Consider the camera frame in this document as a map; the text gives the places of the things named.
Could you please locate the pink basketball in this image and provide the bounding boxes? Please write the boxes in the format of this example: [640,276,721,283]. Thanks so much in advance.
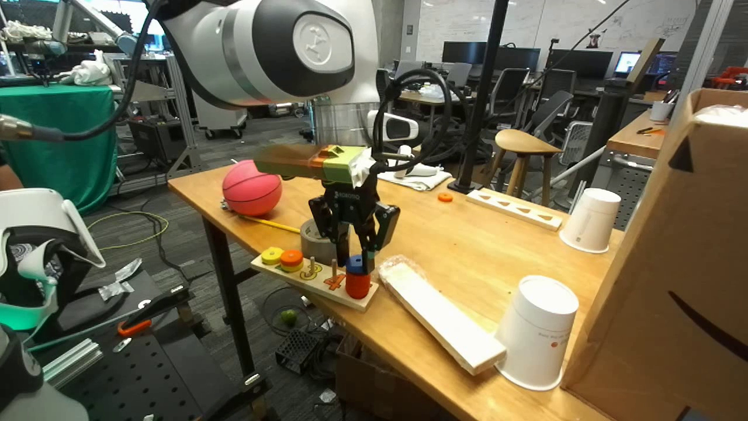
[221,160,283,217]

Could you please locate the red stacked discs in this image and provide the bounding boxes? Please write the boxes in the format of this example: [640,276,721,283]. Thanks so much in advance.
[345,275,368,300]

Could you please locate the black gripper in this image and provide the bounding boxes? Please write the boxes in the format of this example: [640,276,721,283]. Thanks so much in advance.
[309,185,399,275]

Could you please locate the wooden slotted board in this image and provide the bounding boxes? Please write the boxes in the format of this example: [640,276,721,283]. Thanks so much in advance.
[470,187,562,229]

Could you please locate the blue disc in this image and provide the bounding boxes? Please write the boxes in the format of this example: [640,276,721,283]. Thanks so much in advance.
[345,255,368,276]

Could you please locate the white paper cup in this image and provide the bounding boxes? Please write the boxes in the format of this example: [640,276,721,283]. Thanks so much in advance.
[494,276,580,390]
[559,187,621,252]

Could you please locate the green cloth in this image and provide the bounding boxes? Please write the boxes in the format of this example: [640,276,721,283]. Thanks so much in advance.
[0,84,117,211]

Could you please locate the cardboard box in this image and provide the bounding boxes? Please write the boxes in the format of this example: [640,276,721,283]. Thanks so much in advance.
[560,90,748,421]

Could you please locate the orange disc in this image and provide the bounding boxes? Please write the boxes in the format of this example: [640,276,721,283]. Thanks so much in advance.
[437,193,453,203]
[279,250,303,269]

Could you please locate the wooden stool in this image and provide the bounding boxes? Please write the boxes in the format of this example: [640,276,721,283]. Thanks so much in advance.
[490,130,559,202]

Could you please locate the white VR headset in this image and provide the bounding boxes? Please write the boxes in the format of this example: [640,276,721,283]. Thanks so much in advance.
[0,187,104,333]

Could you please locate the grey tape roll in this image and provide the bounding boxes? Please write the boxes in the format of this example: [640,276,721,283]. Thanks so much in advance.
[299,221,333,265]

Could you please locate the white flat tray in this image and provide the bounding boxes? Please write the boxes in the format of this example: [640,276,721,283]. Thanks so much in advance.
[378,255,504,375]

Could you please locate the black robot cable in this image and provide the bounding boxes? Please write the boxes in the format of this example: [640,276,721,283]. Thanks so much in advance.
[368,68,458,190]

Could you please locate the wooden peg rack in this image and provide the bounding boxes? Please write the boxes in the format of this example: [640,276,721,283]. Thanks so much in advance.
[252,258,378,311]

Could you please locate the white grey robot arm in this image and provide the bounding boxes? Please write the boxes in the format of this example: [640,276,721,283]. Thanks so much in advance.
[144,0,397,271]

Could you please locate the far white paper cup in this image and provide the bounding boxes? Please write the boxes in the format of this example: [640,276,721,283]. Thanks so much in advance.
[559,187,621,252]

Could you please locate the green disc on rack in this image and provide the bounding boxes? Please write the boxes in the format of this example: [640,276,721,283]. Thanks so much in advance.
[258,245,283,268]

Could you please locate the near white paper cup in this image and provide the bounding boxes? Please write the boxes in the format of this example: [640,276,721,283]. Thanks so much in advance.
[494,276,580,390]

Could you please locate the white cloth pad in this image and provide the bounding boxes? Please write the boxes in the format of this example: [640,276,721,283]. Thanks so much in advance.
[381,163,451,193]

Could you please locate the yellow pencil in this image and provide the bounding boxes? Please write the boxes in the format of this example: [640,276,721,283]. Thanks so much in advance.
[221,207,299,235]

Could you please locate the orange disc on rack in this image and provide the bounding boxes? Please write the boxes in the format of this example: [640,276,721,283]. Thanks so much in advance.
[279,250,303,269]

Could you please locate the black camera stand pole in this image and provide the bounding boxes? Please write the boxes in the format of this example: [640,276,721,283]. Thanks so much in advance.
[449,0,508,194]

